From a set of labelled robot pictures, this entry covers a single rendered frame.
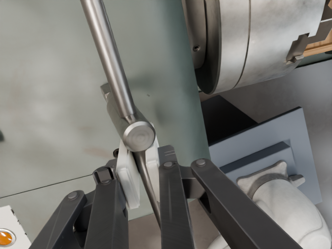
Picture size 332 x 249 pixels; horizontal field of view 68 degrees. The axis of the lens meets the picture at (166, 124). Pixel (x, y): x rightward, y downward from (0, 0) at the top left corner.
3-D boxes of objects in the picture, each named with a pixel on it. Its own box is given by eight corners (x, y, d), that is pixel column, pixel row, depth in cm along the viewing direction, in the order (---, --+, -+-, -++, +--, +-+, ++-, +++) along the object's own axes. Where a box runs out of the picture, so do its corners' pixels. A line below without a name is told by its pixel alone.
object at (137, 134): (94, 83, 25) (118, 130, 15) (115, 76, 25) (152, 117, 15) (101, 103, 26) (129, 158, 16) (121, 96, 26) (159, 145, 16)
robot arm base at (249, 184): (304, 193, 91) (314, 203, 86) (248, 216, 92) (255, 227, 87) (294, 154, 85) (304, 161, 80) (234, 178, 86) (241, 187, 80)
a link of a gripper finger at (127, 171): (140, 208, 16) (128, 211, 16) (139, 157, 22) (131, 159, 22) (127, 168, 14) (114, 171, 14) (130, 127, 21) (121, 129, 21)
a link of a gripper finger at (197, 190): (161, 186, 13) (215, 173, 13) (156, 146, 18) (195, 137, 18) (168, 209, 14) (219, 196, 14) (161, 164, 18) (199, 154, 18)
